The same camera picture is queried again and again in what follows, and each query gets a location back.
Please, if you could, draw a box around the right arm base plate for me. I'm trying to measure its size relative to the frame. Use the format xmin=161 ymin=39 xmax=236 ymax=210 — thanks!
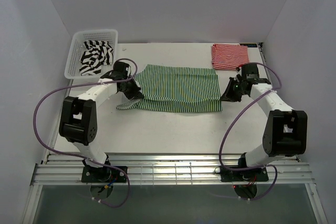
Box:
xmin=214 ymin=166 xmax=269 ymax=182

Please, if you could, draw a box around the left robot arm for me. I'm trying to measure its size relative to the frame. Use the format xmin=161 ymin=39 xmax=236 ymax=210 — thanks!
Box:
xmin=59 ymin=61 xmax=144 ymax=182

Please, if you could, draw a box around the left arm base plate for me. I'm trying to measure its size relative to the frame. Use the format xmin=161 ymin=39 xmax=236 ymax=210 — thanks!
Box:
xmin=81 ymin=166 xmax=128 ymax=184

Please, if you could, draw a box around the blue table label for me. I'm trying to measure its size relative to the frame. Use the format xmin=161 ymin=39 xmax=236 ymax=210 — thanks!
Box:
xmin=247 ymin=44 xmax=258 ymax=48

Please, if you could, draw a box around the aluminium rail frame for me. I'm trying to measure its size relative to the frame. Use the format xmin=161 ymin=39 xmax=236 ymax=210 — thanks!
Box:
xmin=30 ymin=42 xmax=310 ymax=187

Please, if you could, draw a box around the green striped tank top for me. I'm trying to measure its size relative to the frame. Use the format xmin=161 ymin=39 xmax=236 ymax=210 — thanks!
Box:
xmin=116 ymin=65 xmax=223 ymax=113

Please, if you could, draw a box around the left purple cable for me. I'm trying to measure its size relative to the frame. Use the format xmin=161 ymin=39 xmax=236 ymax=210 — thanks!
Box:
xmin=33 ymin=58 xmax=139 ymax=208

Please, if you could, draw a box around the black white striped tank top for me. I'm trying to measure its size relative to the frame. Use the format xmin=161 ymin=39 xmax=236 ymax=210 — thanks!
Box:
xmin=79 ymin=40 xmax=114 ymax=76

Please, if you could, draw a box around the red striped tank top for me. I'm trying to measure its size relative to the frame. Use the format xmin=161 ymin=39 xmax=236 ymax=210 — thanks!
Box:
xmin=211 ymin=44 xmax=249 ymax=71

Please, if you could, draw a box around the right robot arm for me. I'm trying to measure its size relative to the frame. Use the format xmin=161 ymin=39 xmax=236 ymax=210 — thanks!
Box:
xmin=218 ymin=62 xmax=308 ymax=183

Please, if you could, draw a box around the white plastic basket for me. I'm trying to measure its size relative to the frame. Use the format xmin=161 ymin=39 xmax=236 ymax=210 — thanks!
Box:
xmin=64 ymin=29 xmax=118 ymax=80

